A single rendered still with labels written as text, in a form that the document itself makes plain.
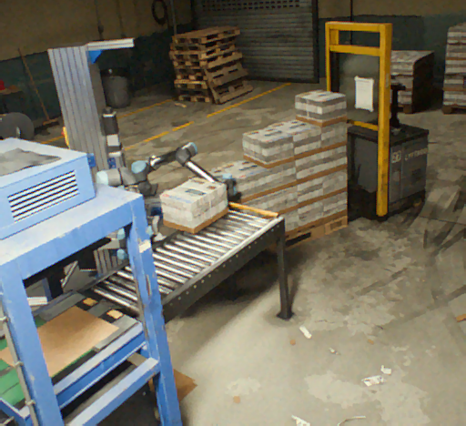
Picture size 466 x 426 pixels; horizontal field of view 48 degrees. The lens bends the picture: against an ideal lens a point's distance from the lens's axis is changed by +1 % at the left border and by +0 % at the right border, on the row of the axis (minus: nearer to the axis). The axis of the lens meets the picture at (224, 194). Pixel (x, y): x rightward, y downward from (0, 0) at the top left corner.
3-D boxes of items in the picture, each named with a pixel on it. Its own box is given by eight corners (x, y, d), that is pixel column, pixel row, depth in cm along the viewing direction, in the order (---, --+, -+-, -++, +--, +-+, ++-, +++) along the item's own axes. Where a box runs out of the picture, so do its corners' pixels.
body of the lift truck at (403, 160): (339, 198, 569) (339, 127, 538) (377, 185, 593) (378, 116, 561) (389, 219, 513) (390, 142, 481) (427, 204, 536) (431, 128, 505)
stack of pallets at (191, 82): (211, 87, 1190) (205, 27, 1139) (246, 88, 1137) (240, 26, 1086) (174, 101, 1092) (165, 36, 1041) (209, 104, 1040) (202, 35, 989)
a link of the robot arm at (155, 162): (135, 164, 428) (186, 145, 399) (145, 157, 441) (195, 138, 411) (141, 177, 431) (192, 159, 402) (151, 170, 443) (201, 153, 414)
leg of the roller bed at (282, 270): (284, 311, 393) (278, 231, 367) (290, 314, 390) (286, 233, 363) (279, 315, 389) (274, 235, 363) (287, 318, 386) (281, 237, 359)
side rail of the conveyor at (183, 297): (279, 231, 366) (278, 216, 362) (286, 233, 363) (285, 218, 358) (138, 337, 274) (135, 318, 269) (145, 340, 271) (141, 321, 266)
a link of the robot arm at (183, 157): (173, 148, 392) (224, 187, 386) (180, 144, 401) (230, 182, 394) (167, 160, 399) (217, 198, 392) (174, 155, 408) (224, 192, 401)
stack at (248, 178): (197, 259, 477) (187, 175, 445) (299, 221, 527) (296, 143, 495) (218, 278, 446) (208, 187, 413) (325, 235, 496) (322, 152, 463)
